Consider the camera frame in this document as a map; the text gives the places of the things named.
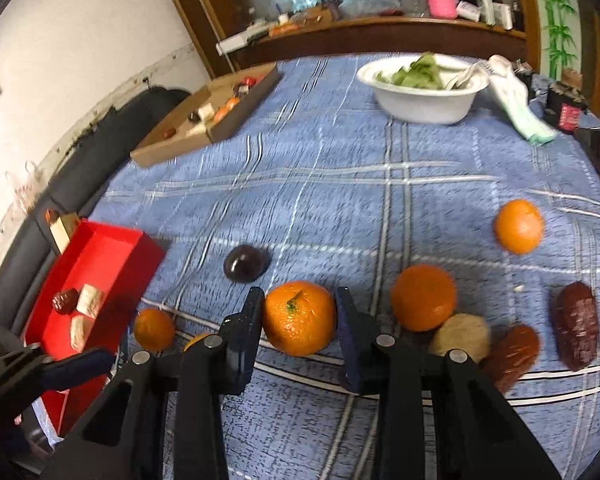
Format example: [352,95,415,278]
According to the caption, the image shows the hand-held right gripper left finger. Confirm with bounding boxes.
[40,287,265,480]

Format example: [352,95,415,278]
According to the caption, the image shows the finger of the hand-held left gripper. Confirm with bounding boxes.
[0,342,117,402]

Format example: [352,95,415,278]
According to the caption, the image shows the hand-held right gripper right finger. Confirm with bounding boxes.
[335,287,562,480]

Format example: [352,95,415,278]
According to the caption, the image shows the large orange with green stem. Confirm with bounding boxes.
[262,281,337,357]

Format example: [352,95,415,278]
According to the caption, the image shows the red cardboard box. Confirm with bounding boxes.
[20,219,167,436]

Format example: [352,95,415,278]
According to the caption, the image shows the wrinkled red date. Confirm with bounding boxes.
[51,288,79,315]

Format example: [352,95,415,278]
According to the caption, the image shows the white wrapped candy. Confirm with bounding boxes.
[76,284,105,319]

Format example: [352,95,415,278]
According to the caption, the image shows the dark purple plum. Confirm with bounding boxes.
[223,244,271,283]

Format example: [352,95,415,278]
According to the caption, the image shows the medium orange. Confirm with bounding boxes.
[494,199,545,255]
[390,264,458,332]

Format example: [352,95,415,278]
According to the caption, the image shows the small orange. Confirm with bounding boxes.
[133,308,176,352]

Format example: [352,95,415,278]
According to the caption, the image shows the beige round fruit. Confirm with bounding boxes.
[428,313,492,364]

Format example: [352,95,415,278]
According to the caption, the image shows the small wooden block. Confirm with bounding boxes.
[46,209,81,256]

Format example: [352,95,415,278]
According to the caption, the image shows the blue plaid tablecloth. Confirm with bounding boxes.
[77,52,600,480]

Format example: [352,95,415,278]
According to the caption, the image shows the small red date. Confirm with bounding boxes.
[481,324,541,395]

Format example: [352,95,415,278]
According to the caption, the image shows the brown cardboard box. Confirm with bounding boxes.
[130,63,282,167]

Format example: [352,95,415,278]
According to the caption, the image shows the large dark red date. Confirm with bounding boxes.
[551,281,600,372]

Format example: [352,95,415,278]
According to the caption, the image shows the black sofa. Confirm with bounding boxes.
[0,87,192,463]

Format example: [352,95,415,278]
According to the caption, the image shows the orange wrapped snack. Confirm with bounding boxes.
[214,97,242,122]

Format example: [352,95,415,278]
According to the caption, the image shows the white bowl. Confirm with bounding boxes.
[356,53,491,125]

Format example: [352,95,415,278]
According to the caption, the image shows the green vegetable scraps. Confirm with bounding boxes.
[376,52,450,92]

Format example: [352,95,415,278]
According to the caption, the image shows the crumpled white tissue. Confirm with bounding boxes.
[444,62,489,92]

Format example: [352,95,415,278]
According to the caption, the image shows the white power strip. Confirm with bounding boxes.
[215,26,272,55]

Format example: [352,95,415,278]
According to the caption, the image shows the wooden sideboard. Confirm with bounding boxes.
[219,14,529,70]

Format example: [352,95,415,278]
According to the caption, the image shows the dark box with red label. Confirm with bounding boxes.
[545,80,589,134]

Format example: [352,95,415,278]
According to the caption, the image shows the bamboo wall picture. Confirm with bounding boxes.
[529,0,582,81]

